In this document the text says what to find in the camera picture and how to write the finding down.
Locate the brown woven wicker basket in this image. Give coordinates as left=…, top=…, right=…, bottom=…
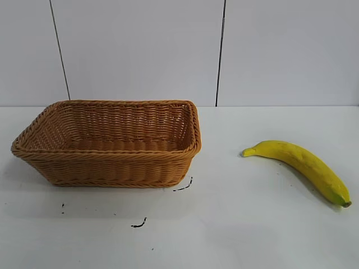
left=11, top=99, right=202, bottom=188

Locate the yellow banana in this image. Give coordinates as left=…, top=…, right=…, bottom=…
left=242, top=140, right=352, bottom=208

